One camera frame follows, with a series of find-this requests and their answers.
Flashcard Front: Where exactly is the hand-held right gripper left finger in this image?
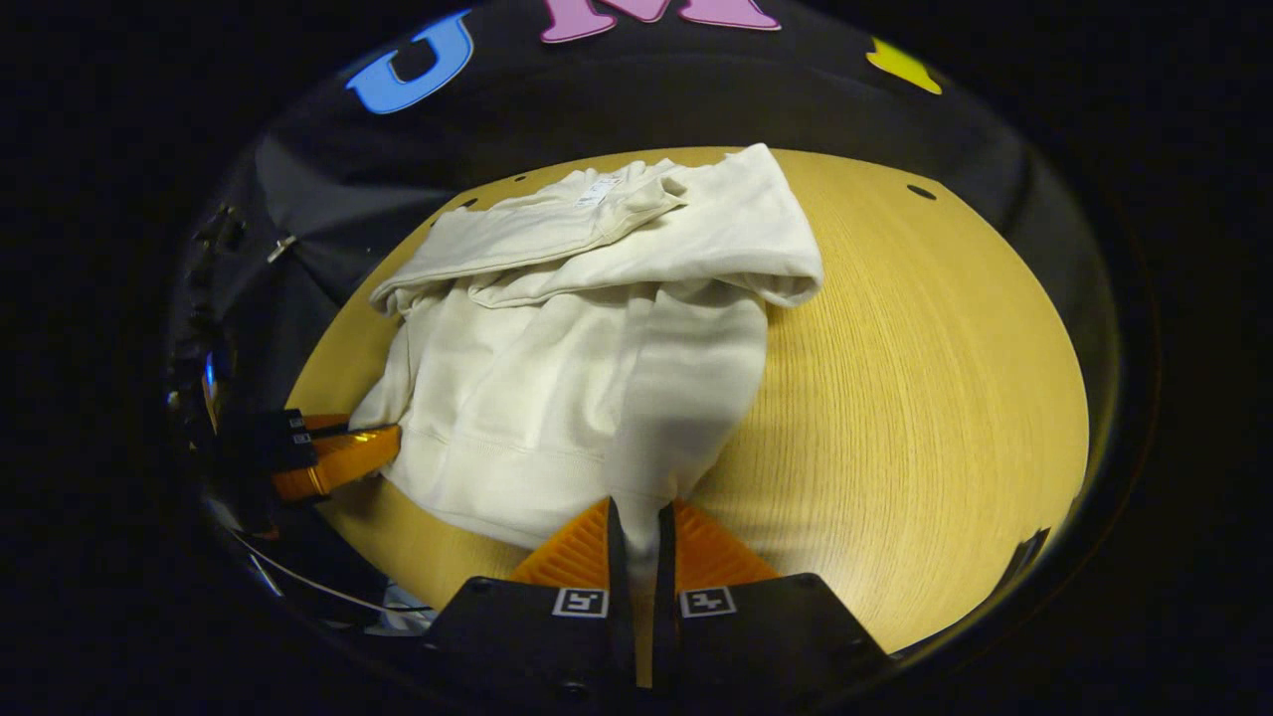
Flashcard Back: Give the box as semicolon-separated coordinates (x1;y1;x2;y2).
423;495;637;697

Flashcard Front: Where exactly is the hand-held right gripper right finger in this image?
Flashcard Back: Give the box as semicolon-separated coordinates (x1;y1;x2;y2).
651;500;893;697

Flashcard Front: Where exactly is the white garment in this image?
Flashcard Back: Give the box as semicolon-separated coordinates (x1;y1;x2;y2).
350;144;824;588

